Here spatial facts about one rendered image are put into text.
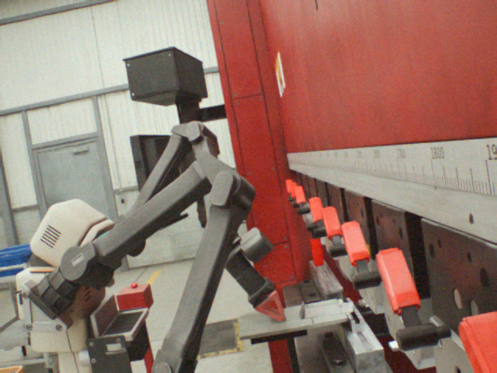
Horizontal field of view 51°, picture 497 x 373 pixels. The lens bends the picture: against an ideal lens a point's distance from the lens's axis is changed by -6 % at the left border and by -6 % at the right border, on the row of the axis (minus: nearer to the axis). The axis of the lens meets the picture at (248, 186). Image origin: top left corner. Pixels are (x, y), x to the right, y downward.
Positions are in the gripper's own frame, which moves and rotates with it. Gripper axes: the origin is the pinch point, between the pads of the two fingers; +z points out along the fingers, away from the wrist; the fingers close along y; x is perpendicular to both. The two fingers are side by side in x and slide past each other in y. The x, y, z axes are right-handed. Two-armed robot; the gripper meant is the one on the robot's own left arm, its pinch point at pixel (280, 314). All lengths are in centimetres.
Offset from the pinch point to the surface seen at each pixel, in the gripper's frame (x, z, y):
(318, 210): -22.7, -18.8, -32.3
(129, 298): 79, -22, 156
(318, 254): -17.2, -9.2, -16.6
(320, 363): 0.3, 15.6, -3.2
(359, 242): -23, -18, -72
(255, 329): 6.5, -2.5, -4.8
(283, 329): 0.6, 1.1, -8.7
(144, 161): 15, -65, 101
